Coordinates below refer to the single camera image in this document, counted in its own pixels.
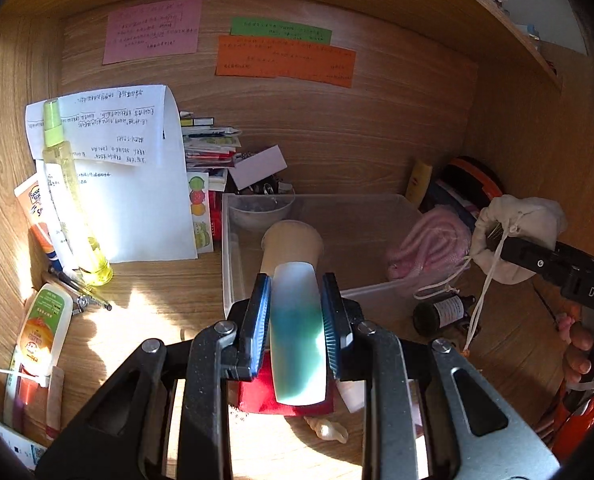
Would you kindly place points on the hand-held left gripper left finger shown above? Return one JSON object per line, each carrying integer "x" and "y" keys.
{"x": 259, "y": 310}

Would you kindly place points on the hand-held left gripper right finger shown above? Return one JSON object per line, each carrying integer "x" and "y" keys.
{"x": 331, "y": 315}

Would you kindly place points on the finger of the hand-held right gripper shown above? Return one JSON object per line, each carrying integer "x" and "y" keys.
{"x": 522, "y": 255}

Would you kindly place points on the teal translucent tube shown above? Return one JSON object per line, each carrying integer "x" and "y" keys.
{"x": 297, "y": 340}

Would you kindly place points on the red velvet pouch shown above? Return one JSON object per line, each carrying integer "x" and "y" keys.
{"x": 257, "y": 397}

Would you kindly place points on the clear plastic storage bin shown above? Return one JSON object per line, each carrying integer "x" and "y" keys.
{"x": 357, "y": 220}

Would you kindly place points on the wooden desktop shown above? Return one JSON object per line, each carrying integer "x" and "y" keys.
{"x": 177, "y": 285}

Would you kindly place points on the person's right hand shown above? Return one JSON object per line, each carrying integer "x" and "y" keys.
{"x": 579, "y": 350}

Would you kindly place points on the beige plastic cup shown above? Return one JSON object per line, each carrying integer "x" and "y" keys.
{"x": 292, "y": 245}

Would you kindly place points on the small white bottle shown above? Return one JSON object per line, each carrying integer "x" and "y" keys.
{"x": 352, "y": 394}

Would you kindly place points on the black orange round case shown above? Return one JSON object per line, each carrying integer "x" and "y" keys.
{"x": 477, "y": 175}

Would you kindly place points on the small clear plastic bowl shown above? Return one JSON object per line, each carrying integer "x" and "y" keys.
{"x": 262, "y": 215}

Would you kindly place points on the pink knitted pouch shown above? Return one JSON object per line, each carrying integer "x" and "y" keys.
{"x": 427, "y": 245}

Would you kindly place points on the small dark brown bottle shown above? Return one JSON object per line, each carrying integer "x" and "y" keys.
{"x": 439, "y": 314}

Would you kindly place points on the beige seashell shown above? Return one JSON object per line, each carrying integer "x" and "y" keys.
{"x": 327, "y": 430}

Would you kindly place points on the fruit sticker sheet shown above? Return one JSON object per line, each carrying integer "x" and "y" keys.
{"x": 200, "y": 210}

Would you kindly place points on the yellow tube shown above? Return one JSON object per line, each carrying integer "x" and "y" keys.
{"x": 419, "y": 180}

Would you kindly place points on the blank white card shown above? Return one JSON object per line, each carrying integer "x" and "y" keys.
{"x": 259, "y": 166}

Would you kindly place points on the handwritten white paper sheet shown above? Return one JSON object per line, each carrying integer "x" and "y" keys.
{"x": 142, "y": 210}

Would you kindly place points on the stack of booklets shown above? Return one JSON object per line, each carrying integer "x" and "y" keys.
{"x": 209, "y": 142}

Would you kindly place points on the white green orange tube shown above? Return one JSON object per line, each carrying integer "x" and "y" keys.
{"x": 42, "y": 325}

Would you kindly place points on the yellow spray bottle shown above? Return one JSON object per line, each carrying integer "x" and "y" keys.
{"x": 69, "y": 195}

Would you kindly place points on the beige slim tube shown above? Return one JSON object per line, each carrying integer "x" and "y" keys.
{"x": 55, "y": 400}

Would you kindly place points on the wooden shelf board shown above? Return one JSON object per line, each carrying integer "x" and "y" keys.
{"x": 487, "y": 25}

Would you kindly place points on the orange paper note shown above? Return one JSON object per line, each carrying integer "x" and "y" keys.
{"x": 287, "y": 62}

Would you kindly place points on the orange sunscreen tube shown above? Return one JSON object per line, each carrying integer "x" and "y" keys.
{"x": 32, "y": 205}

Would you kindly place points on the white printed box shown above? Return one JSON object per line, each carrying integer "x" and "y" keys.
{"x": 19, "y": 445}

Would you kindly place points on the green paper note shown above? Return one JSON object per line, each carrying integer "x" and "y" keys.
{"x": 282, "y": 30}

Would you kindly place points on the pink paper note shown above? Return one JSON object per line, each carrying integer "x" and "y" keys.
{"x": 152, "y": 30}

